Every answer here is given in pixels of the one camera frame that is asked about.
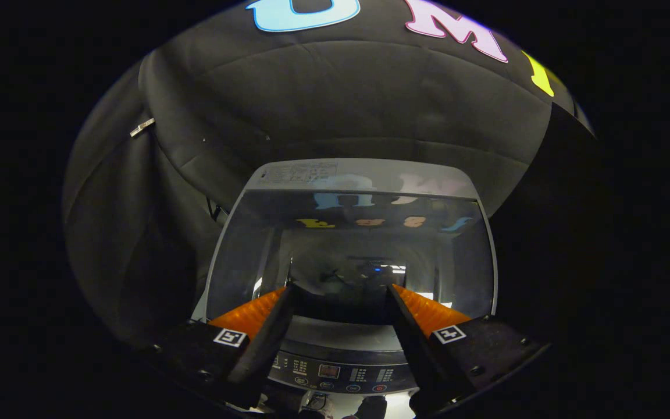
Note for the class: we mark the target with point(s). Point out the glass washing machine lid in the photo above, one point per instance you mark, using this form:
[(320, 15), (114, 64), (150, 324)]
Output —
[(364, 174)]

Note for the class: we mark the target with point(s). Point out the black backdrop cloth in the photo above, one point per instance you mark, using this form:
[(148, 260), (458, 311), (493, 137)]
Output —
[(341, 99)]

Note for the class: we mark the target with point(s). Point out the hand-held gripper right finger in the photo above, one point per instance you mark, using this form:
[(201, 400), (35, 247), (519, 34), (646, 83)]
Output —
[(410, 343)]

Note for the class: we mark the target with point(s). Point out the silver metal clip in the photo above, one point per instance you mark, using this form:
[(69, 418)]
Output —
[(142, 127)]

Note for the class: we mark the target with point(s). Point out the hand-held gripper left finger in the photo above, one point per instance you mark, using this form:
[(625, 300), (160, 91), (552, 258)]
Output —
[(265, 343)]

